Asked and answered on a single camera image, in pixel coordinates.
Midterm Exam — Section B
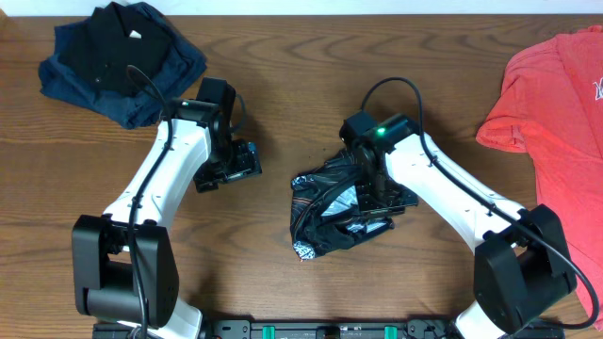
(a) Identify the black cable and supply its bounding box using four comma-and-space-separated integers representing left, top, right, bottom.
360, 76, 600, 331
124, 64, 175, 339

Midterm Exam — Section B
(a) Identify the folded black shirt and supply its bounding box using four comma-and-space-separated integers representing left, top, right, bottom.
58, 2, 172, 96

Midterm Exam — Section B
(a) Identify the red t-shirt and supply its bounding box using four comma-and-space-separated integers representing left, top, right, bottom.
475, 24, 603, 331

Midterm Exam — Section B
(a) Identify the left black cable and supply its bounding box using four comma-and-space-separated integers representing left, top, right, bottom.
124, 64, 175, 339

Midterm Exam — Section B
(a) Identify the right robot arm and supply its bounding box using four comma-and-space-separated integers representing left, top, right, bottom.
339, 112, 577, 338

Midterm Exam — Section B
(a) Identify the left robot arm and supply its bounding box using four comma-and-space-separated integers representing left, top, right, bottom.
72, 96, 261, 339

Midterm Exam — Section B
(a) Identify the folded dark blue garment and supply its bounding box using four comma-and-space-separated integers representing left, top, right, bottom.
39, 2, 206, 129

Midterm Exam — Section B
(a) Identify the black patterned jersey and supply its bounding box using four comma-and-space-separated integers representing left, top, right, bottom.
290, 149, 394, 261

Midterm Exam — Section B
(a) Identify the right black cable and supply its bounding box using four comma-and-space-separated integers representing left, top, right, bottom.
360, 76, 600, 331

